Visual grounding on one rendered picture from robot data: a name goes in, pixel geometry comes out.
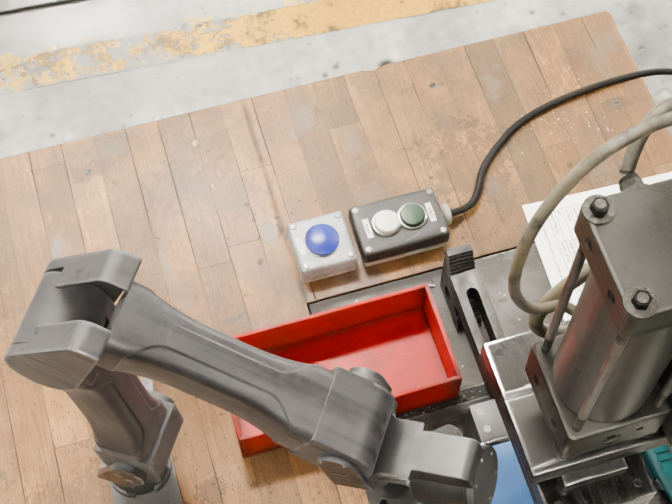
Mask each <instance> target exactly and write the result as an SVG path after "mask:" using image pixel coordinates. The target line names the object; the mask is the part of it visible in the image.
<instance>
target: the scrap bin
mask: <svg viewBox="0 0 672 504"><path fill-rule="evenodd" d="M231 337H234V338H236V339H238V340H240V341H242V342H245V343H247V344H249V345H251V346H253V347H256V348H258V349H260V350H263V351H265V352H268V353H270V354H273V355H276V356H279V357H282V358H286V359H289V360H293V361H297V362H301V363H306V364H312V365H313V364H317V365H319V366H321V367H323V368H326V369H328V370H330V371H331V370H332V369H334V368H335V367H337V366H339V367H341V368H343V369H345V370H348V371H349V369H350V368H352V367H364V368H368V369H371V370H374V371H376V372H378V373H379V374H381V375H382V376H383V377H384V378H385V380H386V381H387V382H388V384H389V385H390V387H391V388H392V392H391V394H392V395H393V396H394V398H395V401H396V402H397V403H398V406H397V409H396V415H398V414H402V413H405V412H409V411H412V410H416V409H419V408H423V407H426V406H430V405H433V404H437V403H440V402H444V401H447V400H451V399H454V398H457V397H458V395H459V391H460V386H461V382H462V378H463V377H462V375H461V372H460V369H459V366H458V364H457V361H456V358H455V356H454V353H453V350H452V347H451V345H450V342H449V339H448V336H447V334H446V331H445V328H444V326H443V323H442V320H441V317H440V315H439V312H438V309H437V307H436V304H435V301H434V298H433V296H432V293H431V290H430V288H429V285H428V283H426V284H422V285H418V286H415V287H411V288H407V289H404V290H400V291H396V292H393V293H389V294H385V295H381V296H378V297H374V298H370V299H367V300H363V301H359V302H356V303H352V304H348V305H344V306H341V307H337V308H333V309H330V310H326V311H322V312H319V313H315V314H311V315H307V316H304V317H300V318H296V319H293V320H289V321H285V322H282V323H278V324H274V325H271V326H267V327H263V328H259V329H256V330H252V331H248V332H245V333H241V334H237V335H234V336H231ZM231 417H232V421H233V424H234V428H235V432H236V435H237V439H238V443H239V446H240V450H241V454H242V457H243V458H247V457H250V456H254V455H257V454H261V453H264V452H268V451H271V450H275V449H278V448H282V447H283V446H281V445H278V444H276V443H274V442H273V440H272V439H271V438H270V437H269V436H267V435H266V434H264V433H263V432H262V431H260V430H259V429H257V428H256V427H254V426H253V425H251V424H250V423H248V422H246V421H245V420H243V419H241V418H239V417H237V416H236V415H234V414H232V413H231Z"/></svg>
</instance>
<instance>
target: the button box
mask: <svg viewBox="0 0 672 504"><path fill-rule="evenodd" d="M654 75H672V68H654V69H646V70H640V71H636V72H631V73H627V74H623V75H619V76H616V77H612V78H609V79H606V80H603V81H599V82H596V83H593V84H591V85H588V86H585V87H582V88H580V89H577V90H574V91H572V92H569V93H567V94H564V95H562V96H560V97H557V98H555V99H553V100H551V101H549V102H547V103H545V104H543V105H541V106H539V107H537V108H535V109H534V110H532V111H530V112H529V113H527V114H526V115H524V116H523V117H521V118H520V119H518V120H517V121H516V122H515V123H513V124H512V125H511V126H510V127H509V128H508V129H507V130H506V131H505V132H504V133H503V134H502V136H501V137H500V138H499V139H498V140H497V142H496V143H495V144H494V146H493V147H492V148H491V150H490V151H489V152H488V154H487V155H486V157H485V159H484V160H483V162H482V164H481V166H480V168H479V171H478V174H477V179H476V184H475V189H474V192H473V195H472V197H471V199H470V200H469V202H467V203H466V204H464V205H462V206H460V207H457V208H454V209H450V208H449V206H448V205H447V204H446V203H445V204H442V205H441V206H440V205H439V203H438V200H437V197H436V195H435V192H434V190H433V188H431V187H430V188H426V189H422V190H418V191H414V192H410V193H406V194H403V195H399V196H395V197H391V198H387V199H383V200H380V201H376V202H372V203H368V204H364V205H360V206H356V207H353V208H350V209H349V223H350V226H351V229H352V232H353V235H354V238H355V241H356V244H357V247H358V249H359V252H360V255H361V258H362V261H363V264H364V266H366V267H368V266H372V265H376V264H380V263H383V262H387V261H391V260H395V259H398V258H402V257H406V256H410V255H413V254H417V253H421V252H425V251H428V250H432V249H436V248H440V247H443V246H446V245H447V244H448V241H449V237H450V231H449V229H448V226H447V225H450V224H452V217H453V216H456V215H459V214H462V213H464V212H466V211H468V210H470V209H471V208H473V207H474V206H475V205H476V203H477V202H478V200H479V197H480V194H481V191H482V187H483V181H484V176H485V173H486V171H487V168H488V166H489V165H490V163H491V161H492V160H493V158H494V157H495V155H496V154H497V152H498V151H499V150H500V148H501V147H502V146H503V144H504V143H505V142H506V141H507V140H508V138H509V137H510V136H511V135H512V134H513V133H514V132H515V131H516V130H517V129H518V128H520V127H521V126H522V125H523V124H525V123H526V122H528V121H529V120H531V119H532V118H534V117H535V116H537V115H539V114H541V113H542V112H544V111H546V110H548V109H550V108H552V107H554V106H556V105H558V104H561V103H563V102H565V101H568V100H570V99H573V98H575V97H578V96H580V95H583V94H586V93H588V92H591V91H594V90H597V89H600V88H603V87H606V86H609V85H613V84H616V83H620V82H623V81H627V80H631V79H635V78H639V77H646V76H654ZM411 203H414V204H418V205H420V206H421V207H422V208H423V210H424V212H425V218H424V221H423V223H422V224H420V225H419V226H416V227H410V226H407V225H405V224H404V223H403V222H402V221H401V218H400V212H401V209H402V208H403V207H404V206H405V205H407V204H411ZM383 210H389V211H392V212H394V213H395V214H396V215H397V216H398V218H399V226H398V228H397V230H396V231H394V232H392V233H389V234H384V233H381V232H379V231H378V230H377V229H376V228H375V226H374V219H375V216H376V215H377V214H378V213H379V212H381V211H383Z"/></svg>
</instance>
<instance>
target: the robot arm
mask: <svg viewBox="0 0 672 504"><path fill-rule="evenodd" d="M141 262H142V259H140V258H138V257H136V256H134V255H132V254H129V253H127V252H125V251H122V250H119V249H106V250H101V251H95V252H90V253H84V254H79V255H73V256H68V257H62V258H57V259H53V260H51V261H50V262H49V263H48V266H47V268H46V270H45V272H44V275H43V278H42V280H41V282H40V284H39V286H38V288H37V290H36V292H35V295H34V297H33V299H32V301H31V303H30V305H29V307H28V309H27V312H26V314H25V316H24V318H23V320H22V322H21V324H20V326H19V329H18V331H17V333H16V335H15V337H14V339H13V341H12V343H11V345H10V346H9V348H8V350H7V353H6V355H5V357H4V362H5V363H6V365H7V366H8V367H9V368H11V369H12V370H13V371H15V372H16V373H18V374H19V375H21V376H23V377H25V378H27V379H29V380H31V381H33V382H35V383H38V384H40V385H43V386H46V387H49V388H52V389H56V390H62V391H65V392H66V393H67V395H68V396H69V397H70V399H71V400H72V401H73V402H74V404H75V405H76V406H77V408H78V409H79V410H80V411H81V413H82V414H83V415H84V417H85V418H86V419H87V421H88V423H89V424H90V426H91V428H92V431H93V436H94V440H95V446H94V448H93V450H94V452H95V453H96V454H97V455H98V457H99V458H100V459H101V460H102V461H103V462H102V464H101V466H100V469H99V471H98V474H97V476H98V478H101V479H104V480H107V481H109V483H110V487H111V492H112V496H113V501H114V504H183V503H182V499H181V495H180V491H179V487H178V483H177V479H176V475H175V470H174V466H173V462H172V458H171V452H172V449H173V447H174V444H175V441H176V439H177V436H178V434H179V431H180V429H181V426H182V424H183V421H184V419H183V417H182V415H181V414H180V412H179V410H178V409H177V407H176V405H175V402H174V401H173V400H172V399H171V398H170V397H168V396H166V395H164V394H162V393H159V392H156V391H155V389H154V386H153V383H152V381H151V380H150V379H152V380H155V381H158V382H161V383H163V384H166V385H169V386H171V387H173V388H176V389H178V390H180V391H182V392H185V393H187V394H189V395H192V396H194V397H196V398H198V399H201V400H203V401H205V402H207V403H210V404H212V405H214V406H217V407H219V408H221V409H223V410H226V411H228V412H230V413H232V414H234V415H236V416H237V417H239V418H241V419H243V420H245V421H246V422H248V423H250V424H251V425H253V426H254V427H256V428H257V429H259V430H260V431H262V432H263V433H264V434H266V435H267V436H269V437H270V438H271V439H272V440H273V442H274V443H276V444H278V445H281V446H283V447H285V448H287V449H290V451H289V454H292V455H294V456H296V457H299V458H301V459H303V460H305V461H308V462H310V463H312V464H315V465H317V466H318V467H319V468H320V469H321V470H322V471H323V472H324V473H325V474H326V476H327V477H328V478H329V479H330V480H331V481H332V482H333V483H334V484H337V485H343V486H348V487H353V488H359V489H363V490H365V492H366V495H367V499H368V502H369V504H491V502H492V499H493V496H494V493H495V489H496V484H497V476H498V459H497V454H496V451H495V449H494V447H492V446H489V445H483V444H480V443H479V442H478V441H477V440H475V439H472V438H467V437H461V435H460V432H459V430H458V428H456V427H455V426H453V425H451V424H447V425H445V426H443V427H440V428H438V429H436V430H433V431H431V432H429V431H426V430H427V426H426V425H425V424H424V422H418V421H411V420H405V419H399V418H396V409H397V406H398V403H397V402H396V401H395V398H394V396H393V395H392V394H391V392H392V388H391V387H390V385H389V384H388V382H387V381H386V380H385V378H384V377H383V376H382V375H381V374H379V373H378V372H376V371H374V370H371V369H368V368H364V367H352V368H350V369H349V371H348V370H345V369H343V368H341V367H339V366H337V367H335V368H334V369H332V370H331V371H330V370H328V369H326V368H323V367H321V366H319V365H317V364H313V365H312V364H306V363H301V362H297V361H293V360H289V359H286V358H282V357H279V356H276V355H273V354H270V353H268V352H265V351H263V350H260V349H258V348H256V347H253V346H251V345H249V344H247V343H245V342H242V341H240V340H238V339H236V338H234V337H231V336H229V335H227V334H225V333H223V332H220V331H218V330H216V329H214V328H212V327H209V326H207V325H205V324H203V323H201V322H199V321H197V320H195V319H193V318H191V317H189V316H188V315H186V314H184V313H182V312H181V311H179V310H178V309H176V308H174V307H173V306H171V305H170V304H168V303H167V302H166V301H164V300H163V299H162V298H160V297H159V296H157V295H156V294H155V293H154V291H153V290H152V289H150V288H148V287H146V286H144V285H141V284H139V283H137V282H135V281H134V278H135V276H136V274H137V271H138V269H139V267H140V264H141ZM123 291H124V292H123ZM122 292H123V294H122V296H121V297H120V299H119V301H118V303H117V305H115V302H116V300H117V299H118V297H119V296H120V295H121V293H122ZM137 375H138V376H142V377H145V378H141V379H139V377H138V376H137ZM148 378H149V379H148Z"/></svg>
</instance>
